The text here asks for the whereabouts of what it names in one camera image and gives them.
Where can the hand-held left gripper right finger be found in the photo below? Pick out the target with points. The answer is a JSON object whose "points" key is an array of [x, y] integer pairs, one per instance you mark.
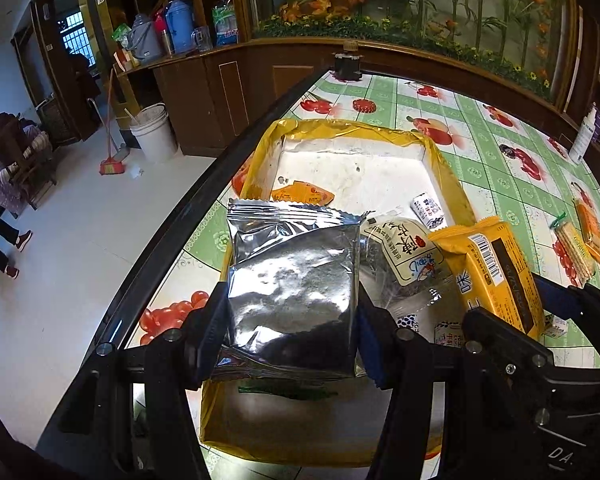
{"points": [[375, 345]]}

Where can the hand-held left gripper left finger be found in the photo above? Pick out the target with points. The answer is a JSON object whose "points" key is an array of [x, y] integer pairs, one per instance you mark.
{"points": [[212, 330]]}

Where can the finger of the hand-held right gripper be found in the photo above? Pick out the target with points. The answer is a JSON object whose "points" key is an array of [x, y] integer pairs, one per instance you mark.
{"points": [[505, 332], [565, 292]]}

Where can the white candy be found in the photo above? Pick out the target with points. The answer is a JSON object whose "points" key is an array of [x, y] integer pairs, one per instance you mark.
{"points": [[427, 210], [555, 327]]}

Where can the small green cracker packet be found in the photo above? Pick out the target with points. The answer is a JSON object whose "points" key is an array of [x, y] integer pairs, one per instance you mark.
{"points": [[572, 250]]}

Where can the black-white candy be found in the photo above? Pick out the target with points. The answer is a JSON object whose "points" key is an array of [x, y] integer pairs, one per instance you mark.
{"points": [[447, 335]]}

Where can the large orange biscuit packet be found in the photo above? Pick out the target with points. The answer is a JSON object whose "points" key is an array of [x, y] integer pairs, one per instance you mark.
{"points": [[500, 270]]}

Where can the silver foil snack packet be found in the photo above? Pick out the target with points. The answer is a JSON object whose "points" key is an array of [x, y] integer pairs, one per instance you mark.
{"points": [[290, 290]]}

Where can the large green cracker packet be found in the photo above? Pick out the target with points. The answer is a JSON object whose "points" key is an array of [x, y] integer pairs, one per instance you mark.
{"points": [[280, 391]]}

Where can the clear dark snack bag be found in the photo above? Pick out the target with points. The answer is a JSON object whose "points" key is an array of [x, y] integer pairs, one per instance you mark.
{"points": [[405, 255]]}

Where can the small orange snack packet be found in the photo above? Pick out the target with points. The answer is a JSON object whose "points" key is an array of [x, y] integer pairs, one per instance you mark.
{"points": [[302, 194]]}

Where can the yellow cardboard tray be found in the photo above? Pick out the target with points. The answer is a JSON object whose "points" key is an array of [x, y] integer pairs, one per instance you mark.
{"points": [[360, 170]]}

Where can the orange cracker packet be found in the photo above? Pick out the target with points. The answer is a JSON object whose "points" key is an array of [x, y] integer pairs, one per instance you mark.
{"points": [[589, 220]]}

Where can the fruit print tablecloth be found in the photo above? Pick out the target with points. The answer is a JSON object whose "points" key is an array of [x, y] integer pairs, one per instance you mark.
{"points": [[480, 160]]}

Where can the white spray bottle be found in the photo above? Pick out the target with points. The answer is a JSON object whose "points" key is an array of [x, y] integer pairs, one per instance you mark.
{"points": [[582, 135]]}

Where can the red broom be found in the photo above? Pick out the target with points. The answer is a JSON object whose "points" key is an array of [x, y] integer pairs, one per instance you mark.
{"points": [[111, 162]]}

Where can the white plastic bucket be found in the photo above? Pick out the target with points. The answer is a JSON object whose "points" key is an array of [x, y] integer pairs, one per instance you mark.
{"points": [[152, 132]]}

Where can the wooden chair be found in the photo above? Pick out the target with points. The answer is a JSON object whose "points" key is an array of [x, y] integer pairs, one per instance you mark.
{"points": [[35, 165]]}

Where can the black jar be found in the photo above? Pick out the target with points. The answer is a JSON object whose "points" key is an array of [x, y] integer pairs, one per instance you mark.
{"points": [[347, 62]]}

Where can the glass mug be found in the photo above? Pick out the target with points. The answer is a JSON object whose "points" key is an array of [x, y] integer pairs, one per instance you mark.
{"points": [[202, 39]]}

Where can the grey kettle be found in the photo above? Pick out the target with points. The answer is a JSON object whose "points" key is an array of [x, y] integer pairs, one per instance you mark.
{"points": [[145, 37]]}

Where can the blue thermos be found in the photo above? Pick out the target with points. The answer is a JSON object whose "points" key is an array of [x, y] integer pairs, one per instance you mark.
{"points": [[180, 25]]}

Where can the red thermos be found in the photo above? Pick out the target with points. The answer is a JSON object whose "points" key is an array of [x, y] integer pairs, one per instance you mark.
{"points": [[159, 27]]}

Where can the packaged water bottles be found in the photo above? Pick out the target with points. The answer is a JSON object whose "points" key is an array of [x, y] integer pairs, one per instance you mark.
{"points": [[225, 22]]}

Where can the green bag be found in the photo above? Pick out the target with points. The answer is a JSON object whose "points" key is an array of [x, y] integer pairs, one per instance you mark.
{"points": [[121, 34]]}

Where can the floral glass display cabinet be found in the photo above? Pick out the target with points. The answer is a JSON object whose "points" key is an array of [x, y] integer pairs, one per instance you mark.
{"points": [[430, 10]]}

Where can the barred window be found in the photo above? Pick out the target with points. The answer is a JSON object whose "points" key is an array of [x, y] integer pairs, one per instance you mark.
{"points": [[77, 30]]}

